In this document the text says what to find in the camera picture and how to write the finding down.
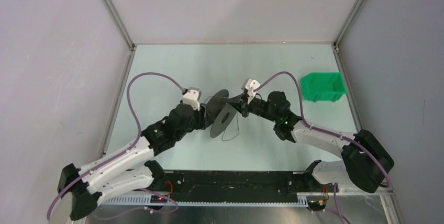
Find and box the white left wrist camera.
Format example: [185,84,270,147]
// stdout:
[182,87,202,111]

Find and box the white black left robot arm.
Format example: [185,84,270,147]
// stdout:
[58,103,220,221]

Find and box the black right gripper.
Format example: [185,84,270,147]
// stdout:
[227,91,279,124]

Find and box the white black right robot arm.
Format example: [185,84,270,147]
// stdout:
[227,91,394,193]

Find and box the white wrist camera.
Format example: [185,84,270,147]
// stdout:
[241,78,260,104]
[182,87,202,111]

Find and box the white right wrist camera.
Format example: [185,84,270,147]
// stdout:
[241,78,260,104]

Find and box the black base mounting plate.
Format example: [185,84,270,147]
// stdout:
[147,170,323,203]

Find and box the green plastic bin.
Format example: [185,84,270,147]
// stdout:
[301,72,348,102]

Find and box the dark grey cable spool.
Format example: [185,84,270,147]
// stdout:
[204,89,238,138]

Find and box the aluminium corner frame post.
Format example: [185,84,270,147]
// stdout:
[334,0,367,48]
[102,0,135,51]

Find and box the aluminium corner frame post left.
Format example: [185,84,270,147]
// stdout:
[102,0,135,51]

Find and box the aluminium corner frame post right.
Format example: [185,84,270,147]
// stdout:
[334,0,367,48]

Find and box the grey slotted cable duct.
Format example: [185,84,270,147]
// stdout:
[102,194,308,207]

